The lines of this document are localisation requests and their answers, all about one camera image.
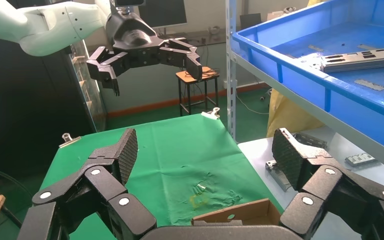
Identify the black cabinet with glass door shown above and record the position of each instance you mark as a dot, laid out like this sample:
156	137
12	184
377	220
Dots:
29	116

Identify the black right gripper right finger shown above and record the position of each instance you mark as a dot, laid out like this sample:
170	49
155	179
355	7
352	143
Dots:
291	159

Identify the small toothed metal shield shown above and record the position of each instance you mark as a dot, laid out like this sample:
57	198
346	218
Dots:
361	159

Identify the grey tape patch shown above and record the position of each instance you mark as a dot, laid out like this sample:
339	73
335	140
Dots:
366	47

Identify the black computer monitor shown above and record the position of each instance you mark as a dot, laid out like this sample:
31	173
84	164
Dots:
162	11

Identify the blue plastic tray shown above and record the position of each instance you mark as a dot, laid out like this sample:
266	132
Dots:
311	76

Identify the grey metal shelf rack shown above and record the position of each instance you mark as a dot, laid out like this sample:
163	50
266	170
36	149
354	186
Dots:
231	82

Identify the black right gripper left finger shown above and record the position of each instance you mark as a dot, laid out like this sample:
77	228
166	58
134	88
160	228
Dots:
125	155

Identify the green table cloth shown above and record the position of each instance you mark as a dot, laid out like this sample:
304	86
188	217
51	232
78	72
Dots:
172	149

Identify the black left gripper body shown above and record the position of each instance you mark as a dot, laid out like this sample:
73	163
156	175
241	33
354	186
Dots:
135	36

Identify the square grey metal bracket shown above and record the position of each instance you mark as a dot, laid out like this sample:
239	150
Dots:
276	175

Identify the flat grey sheet metal bracket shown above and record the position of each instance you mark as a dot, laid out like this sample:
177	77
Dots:
311	140

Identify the small silver scrap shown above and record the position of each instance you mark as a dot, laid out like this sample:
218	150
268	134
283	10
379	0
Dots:
201	187

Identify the dark background desk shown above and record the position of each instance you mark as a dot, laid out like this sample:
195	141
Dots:
195	34

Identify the brown cardboard box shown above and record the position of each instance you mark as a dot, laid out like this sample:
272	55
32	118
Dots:
245	215

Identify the black stool with wooden top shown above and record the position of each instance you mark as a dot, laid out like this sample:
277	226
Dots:
192	76

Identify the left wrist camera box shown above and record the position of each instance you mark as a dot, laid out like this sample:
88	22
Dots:
129	2

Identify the silver binder clip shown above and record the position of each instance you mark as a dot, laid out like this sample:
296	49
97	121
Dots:
69	140
210	114

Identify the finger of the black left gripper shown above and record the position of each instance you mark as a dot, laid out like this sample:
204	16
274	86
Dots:
192	59
102	68

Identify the yellow woven sack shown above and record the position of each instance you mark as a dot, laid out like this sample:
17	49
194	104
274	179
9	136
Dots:
288	116

